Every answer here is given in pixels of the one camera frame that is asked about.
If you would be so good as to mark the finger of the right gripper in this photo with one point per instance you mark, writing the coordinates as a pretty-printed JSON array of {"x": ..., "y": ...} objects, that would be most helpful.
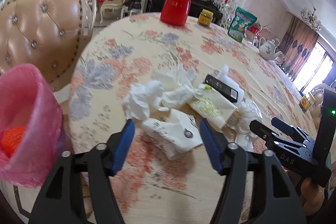
[
  {"x": 265, "y": 133},
  {"x": 287, "y": 129}
]

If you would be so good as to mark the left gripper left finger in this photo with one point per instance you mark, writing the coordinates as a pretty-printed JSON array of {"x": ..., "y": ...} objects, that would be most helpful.
[{"x": 60, "y": 199}]

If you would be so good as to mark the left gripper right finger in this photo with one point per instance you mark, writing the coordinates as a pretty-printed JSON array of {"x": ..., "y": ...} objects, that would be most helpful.
[{"x": 274, "y": 199}]

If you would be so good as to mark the clear plastic wrap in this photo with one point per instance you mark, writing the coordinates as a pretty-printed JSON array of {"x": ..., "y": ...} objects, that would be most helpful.
[{"x": 248, "y": 112}]

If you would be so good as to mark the black cardboard box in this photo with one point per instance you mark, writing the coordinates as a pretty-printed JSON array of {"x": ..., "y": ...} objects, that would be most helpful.
[{"x": 226, "y": 91}]

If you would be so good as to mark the white printed tissue pack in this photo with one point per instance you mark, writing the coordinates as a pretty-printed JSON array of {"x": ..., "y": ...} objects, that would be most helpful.
[{"x": 178, "y": 135}]

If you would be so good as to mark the white tissue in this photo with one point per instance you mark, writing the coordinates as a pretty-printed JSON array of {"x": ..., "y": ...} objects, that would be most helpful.
[{"x": 163, "y": 92}]

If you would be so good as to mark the white foam block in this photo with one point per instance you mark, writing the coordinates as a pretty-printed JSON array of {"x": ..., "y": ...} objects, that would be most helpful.
[{"x": 224, "y": 78}]

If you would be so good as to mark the pink plastic trash bag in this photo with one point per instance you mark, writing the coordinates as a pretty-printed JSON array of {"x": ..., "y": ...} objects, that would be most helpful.
[{"x": 28, "y": 101}]

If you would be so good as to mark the person's right hand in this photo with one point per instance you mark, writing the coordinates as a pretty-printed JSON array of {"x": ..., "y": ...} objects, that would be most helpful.
[{"x": 312, "y": 195}]

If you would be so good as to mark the white porcelain teapot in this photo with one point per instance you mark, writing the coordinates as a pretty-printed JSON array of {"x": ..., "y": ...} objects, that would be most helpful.
[{"x": 268, "y": 49}]

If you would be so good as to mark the brown curtain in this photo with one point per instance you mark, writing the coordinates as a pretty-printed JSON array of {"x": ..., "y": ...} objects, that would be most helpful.
[{"x": 296, "y": 45}]

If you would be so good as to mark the floral tablecloth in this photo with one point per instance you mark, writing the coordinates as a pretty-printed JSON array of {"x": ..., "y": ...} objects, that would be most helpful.
[{"x": 149, "y": 188}]

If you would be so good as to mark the green snack bag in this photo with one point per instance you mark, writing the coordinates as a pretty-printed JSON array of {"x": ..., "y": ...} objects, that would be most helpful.
[{"x": 241, "y": 21}]

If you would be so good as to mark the chandelier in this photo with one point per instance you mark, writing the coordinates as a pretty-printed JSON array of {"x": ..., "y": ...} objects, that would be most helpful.
[{"x": 310, "y": 19}]

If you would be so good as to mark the yellow lid sauce jar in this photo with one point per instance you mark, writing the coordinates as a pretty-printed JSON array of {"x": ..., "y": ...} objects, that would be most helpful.
[{"x": 205, "y": 17}]

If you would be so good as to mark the red thermos jug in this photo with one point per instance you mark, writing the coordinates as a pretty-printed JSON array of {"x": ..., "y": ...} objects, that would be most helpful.
[{"x": 175, "y": 12}]

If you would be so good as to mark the tufted beige dining chair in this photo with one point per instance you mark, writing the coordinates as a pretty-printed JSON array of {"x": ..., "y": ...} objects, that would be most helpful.
[{"x": 50, "y": 34}]

